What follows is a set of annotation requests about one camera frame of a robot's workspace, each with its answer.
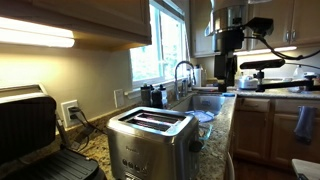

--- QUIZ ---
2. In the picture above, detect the bundled black cord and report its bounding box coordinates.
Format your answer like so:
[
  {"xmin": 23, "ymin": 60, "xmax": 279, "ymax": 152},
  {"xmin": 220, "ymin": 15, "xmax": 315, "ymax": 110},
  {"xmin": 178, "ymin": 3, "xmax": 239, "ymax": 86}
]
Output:
[{"xmin": 68, "ymin": 124, "xmax": 93, "ymax": 153}]

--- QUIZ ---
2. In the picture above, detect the clear glass baking dish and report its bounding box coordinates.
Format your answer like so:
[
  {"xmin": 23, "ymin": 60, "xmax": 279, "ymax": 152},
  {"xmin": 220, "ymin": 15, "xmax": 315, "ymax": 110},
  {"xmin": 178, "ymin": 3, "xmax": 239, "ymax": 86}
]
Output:
[{"xmin": 196, "ymin": 119, "xmax": 214, "ymax": 142}]

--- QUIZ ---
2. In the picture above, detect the chrome arched faucet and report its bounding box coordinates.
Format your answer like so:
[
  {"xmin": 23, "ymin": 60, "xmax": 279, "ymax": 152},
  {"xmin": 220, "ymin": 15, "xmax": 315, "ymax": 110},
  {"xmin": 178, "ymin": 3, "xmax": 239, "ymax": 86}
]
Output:
[{"xmin": 173, "ymin": 60, "xmax": 198, "ymax": 102}]

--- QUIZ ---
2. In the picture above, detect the stainless steel two-slot toaster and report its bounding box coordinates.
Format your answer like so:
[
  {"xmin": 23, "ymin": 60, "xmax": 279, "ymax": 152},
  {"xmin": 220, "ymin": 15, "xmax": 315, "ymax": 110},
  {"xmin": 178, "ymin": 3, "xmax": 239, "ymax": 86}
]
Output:
[{"xmin": 106, "ymin": 106, "xmax": 205, "ymax": 180}]

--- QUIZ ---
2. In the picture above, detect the blue dish towel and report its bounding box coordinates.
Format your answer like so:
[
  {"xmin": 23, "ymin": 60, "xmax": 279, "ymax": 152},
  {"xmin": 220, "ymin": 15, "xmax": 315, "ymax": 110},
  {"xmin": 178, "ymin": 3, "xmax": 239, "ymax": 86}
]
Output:
[{"xmin": 293, "ymin": 105, "xmax": 317, "ymax": 145}]

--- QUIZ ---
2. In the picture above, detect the bright fluorescent light strip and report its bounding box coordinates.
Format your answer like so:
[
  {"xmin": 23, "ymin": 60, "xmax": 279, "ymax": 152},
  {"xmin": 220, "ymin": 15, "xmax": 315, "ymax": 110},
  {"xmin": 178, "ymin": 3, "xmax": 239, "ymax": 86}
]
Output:
[
  {"xmin": 232, "ymin": 45, "xmax": 298, "ymax": 57},
  {"xmin": 0, "ymin": 16, "xmax": 76, "ymax": 49}
]

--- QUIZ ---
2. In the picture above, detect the wooden wall cabinet with handles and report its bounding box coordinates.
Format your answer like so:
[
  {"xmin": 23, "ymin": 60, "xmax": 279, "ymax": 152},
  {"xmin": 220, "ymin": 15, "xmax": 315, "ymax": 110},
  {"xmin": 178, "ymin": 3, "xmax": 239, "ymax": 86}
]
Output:
[{"xmin": 189, "ymin": 0, "xmax": 320, "ymax": 58}]

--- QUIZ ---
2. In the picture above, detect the bright kitchen window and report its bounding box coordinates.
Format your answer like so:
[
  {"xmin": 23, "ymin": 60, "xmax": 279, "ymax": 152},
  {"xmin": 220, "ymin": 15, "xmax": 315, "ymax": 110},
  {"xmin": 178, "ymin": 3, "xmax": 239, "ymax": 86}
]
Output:
[{"xmin": 129, "ymin": 0, "xmax": 188, "ymax": 89}]

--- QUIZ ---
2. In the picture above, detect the white wall outlet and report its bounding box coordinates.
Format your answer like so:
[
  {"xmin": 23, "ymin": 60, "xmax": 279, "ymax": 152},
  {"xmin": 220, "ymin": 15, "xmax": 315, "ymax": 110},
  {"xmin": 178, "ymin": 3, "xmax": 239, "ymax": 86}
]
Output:
[{"xmin": 60, "ymin": 99, "xmax": 82, "ymax": 129}]

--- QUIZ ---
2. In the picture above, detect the black bottle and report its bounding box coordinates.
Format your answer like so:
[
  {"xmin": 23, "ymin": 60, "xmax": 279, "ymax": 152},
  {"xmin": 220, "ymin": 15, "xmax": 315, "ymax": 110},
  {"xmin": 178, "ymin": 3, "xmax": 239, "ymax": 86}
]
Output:
[{"xmin": 151, "ymin": 87, "xmax": 164, "ymax": 109}]

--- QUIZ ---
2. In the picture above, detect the white blank wall plate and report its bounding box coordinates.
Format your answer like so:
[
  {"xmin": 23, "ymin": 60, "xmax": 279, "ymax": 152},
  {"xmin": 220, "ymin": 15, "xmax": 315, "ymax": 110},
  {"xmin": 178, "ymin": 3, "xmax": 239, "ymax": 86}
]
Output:
[{"xmin": 113, "ymin": 88, "xmax": 126, "ymax": 109}]

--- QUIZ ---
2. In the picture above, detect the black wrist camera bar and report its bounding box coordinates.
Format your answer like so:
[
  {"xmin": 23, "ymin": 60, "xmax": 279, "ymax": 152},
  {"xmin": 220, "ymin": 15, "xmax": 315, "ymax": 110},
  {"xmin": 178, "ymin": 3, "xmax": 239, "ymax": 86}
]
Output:
[{"xmin": 244, "ymin": 17, "xmax": 275, "ymax": 38}]

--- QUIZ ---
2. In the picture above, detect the curved silver appliance handle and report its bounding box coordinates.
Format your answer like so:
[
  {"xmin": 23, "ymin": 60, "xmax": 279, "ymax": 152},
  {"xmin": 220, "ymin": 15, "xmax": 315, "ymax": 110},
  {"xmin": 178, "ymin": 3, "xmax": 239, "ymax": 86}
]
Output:
[{"xmin": 225, "ymin": 151, "xmax": 236, "ymax": 180}]

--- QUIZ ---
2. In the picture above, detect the white lidded pot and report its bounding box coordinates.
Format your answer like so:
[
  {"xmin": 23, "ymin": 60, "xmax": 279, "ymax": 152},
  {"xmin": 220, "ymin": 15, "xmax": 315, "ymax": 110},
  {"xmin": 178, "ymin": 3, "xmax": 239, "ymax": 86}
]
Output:
[{"xmin": 237, "ymin": 74, "xmax": 260, "ymax": 91}]

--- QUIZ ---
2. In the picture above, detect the blue plastic lid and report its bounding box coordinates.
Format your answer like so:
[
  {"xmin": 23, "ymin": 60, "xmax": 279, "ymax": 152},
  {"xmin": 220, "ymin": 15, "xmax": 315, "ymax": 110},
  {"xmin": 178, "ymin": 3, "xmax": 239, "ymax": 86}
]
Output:
[{"xmin": 184, "ymin": 109, "xmax": 217, "ymax": 124}]

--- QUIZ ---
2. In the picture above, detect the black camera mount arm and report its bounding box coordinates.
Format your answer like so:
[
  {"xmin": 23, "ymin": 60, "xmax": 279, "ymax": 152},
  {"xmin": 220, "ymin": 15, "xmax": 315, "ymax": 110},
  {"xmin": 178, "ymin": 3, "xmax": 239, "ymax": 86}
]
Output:
[{"xmin": 254, "ymin": 69, "xmax": 320, "ymax": 93}]

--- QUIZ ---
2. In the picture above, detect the wooden base cabinet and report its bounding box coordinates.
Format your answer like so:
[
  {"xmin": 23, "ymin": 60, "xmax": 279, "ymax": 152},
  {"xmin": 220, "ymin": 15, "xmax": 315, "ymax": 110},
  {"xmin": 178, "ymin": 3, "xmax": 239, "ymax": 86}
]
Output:
[{"xmin": 231, "ymin": 96, "xmax": 320, "ymax": 171}]

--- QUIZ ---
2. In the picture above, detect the black power cord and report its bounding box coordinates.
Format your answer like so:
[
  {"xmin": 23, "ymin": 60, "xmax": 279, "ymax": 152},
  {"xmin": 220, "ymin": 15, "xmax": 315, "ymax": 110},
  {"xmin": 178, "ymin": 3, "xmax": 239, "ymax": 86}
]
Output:
[{"xmin": 68, "ymin": 106, "xmax": 109, "ymax": 136}]

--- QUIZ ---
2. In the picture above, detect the black panini grill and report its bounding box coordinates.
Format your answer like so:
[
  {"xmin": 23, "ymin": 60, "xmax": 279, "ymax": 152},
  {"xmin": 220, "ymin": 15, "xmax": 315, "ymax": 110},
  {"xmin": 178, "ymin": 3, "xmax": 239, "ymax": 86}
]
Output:
[{"xmin": 0, "ymin": 83, "xmax": 108, "ymax": 180}]

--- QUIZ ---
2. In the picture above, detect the black stereo camera bar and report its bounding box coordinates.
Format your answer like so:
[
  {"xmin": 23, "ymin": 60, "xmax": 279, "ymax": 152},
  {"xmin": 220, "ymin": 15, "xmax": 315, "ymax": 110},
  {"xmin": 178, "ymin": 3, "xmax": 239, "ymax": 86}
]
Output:
[{"xmin": 239, "ymin": 58, "xmax": 287, "ymax": 72}]

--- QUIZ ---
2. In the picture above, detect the stainless steel sink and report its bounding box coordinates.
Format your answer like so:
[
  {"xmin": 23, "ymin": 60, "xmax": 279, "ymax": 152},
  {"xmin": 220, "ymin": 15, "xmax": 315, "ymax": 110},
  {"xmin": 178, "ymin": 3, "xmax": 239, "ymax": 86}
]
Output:
[{"xmin": 171, "ymin": 93, "xmax": 228, "ymax": 116}]

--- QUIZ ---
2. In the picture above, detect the white paper towel roll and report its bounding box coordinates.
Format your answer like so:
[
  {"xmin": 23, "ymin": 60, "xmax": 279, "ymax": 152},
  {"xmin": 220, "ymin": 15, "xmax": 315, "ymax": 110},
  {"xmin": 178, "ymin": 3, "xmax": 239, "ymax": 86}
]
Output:
[{"xmin": 193, "ymin": 64, "xmax": 203, "ymax": 88}]

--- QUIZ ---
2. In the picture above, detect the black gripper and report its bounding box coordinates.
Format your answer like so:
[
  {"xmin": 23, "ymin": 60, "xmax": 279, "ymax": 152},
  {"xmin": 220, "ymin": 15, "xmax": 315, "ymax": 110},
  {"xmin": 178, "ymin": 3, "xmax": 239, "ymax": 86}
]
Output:
[{"xmin": 213, "ymin": 29, "xmax": 245, "ymax": 93}]

